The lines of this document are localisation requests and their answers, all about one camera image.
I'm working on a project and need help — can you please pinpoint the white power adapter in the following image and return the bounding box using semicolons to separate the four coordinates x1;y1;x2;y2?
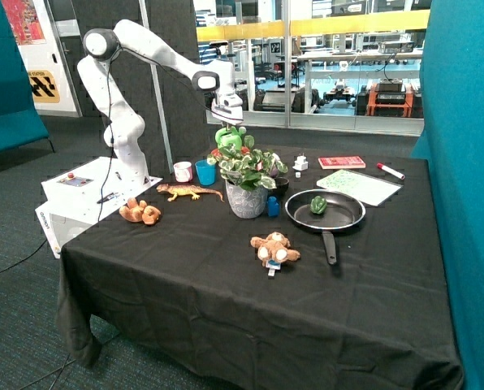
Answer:
293;154;309;171

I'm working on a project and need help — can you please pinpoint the white pink cup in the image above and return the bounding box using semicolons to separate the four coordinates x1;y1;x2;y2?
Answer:
173;161;193;183

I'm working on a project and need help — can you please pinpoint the blue toy block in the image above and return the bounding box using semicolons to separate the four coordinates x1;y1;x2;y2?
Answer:
266;196;280;218

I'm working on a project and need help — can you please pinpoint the brown teddy bear front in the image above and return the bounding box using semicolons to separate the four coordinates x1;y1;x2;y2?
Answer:
250;232;300;279

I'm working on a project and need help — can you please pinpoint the black small bowl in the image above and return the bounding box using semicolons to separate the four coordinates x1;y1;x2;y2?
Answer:
271;177;290;198

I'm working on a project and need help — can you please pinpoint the teal partition right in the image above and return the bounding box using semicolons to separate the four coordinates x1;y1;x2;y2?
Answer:
412;1;484;389

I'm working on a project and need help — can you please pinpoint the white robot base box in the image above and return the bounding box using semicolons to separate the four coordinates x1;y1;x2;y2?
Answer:
36;157;161;258

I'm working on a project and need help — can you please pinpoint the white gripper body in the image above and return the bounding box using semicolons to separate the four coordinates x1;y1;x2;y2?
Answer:
210;93;244;125

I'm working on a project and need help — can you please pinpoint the potted plant in grey pot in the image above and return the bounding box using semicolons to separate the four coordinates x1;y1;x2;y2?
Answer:
207;135;288;219

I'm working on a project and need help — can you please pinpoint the red white marker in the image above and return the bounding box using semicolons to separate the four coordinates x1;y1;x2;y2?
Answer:
376;162;405;180

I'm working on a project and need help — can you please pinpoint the red book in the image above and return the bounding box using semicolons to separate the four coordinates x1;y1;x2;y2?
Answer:
318;156;366;170

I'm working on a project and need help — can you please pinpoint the blue plastic cup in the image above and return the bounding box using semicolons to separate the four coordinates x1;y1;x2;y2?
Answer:
195;159;216;186

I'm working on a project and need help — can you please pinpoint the teal sofa left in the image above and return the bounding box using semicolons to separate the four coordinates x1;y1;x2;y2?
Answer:
0;3;50;152

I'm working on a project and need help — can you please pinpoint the black frying pan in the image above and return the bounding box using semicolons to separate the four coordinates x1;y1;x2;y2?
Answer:
284;189;366;266

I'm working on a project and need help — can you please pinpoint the orange toy lizard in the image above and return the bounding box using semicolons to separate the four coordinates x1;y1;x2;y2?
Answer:
156;184;224;202

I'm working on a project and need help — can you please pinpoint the green patterned notebook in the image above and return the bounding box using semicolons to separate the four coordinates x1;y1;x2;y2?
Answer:
316;169;403;206

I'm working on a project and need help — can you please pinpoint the green toy bell pepper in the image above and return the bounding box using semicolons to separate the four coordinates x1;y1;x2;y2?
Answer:
309;196;327;215

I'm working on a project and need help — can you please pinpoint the green toy watering can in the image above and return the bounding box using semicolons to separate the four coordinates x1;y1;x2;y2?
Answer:
215;126;247;150

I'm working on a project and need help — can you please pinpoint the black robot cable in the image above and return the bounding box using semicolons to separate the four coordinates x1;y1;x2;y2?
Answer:
97;46;214;223

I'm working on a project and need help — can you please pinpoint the orange plush toy left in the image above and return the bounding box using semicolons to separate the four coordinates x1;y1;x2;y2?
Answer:
119;197;162;226

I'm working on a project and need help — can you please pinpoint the black tablecloth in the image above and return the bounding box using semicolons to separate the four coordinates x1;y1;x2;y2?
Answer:
56;157;465;389

